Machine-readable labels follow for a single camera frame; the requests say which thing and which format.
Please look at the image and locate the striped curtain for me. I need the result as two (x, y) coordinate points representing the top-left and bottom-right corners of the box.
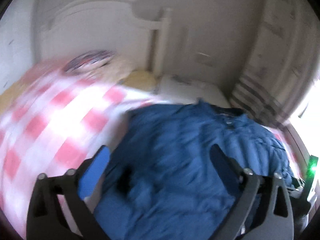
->
(230, 0), (319, 128)

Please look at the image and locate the yellow pillow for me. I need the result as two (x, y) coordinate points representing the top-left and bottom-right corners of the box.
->
(121, 70), (158, 92)

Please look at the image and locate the yellow floral bed sheet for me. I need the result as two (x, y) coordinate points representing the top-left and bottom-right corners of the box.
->
(0, 82), (28, 113)

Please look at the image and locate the white wooden headboard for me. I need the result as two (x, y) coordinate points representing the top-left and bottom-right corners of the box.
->
(37, 0), (172, 77)

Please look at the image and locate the white nightstand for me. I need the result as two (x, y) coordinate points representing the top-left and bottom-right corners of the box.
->
(157, 75), (230, 108)

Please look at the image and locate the pink white checkered quilt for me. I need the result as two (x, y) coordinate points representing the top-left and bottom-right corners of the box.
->
(1, 61), (159, 237)

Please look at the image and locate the patterned round cushion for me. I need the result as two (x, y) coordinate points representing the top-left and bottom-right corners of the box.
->
(63, 50), (116, 74)

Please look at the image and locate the white wardrobe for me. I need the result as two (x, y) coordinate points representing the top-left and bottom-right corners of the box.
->
(1, 0), (38, 93)

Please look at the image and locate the blue puffer jacket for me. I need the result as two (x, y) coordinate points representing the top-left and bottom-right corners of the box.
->
(94, 101), (293, 239)

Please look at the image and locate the cream fluffy pillow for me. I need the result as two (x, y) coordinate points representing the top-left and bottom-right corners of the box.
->
(85, 56), (137, 83)

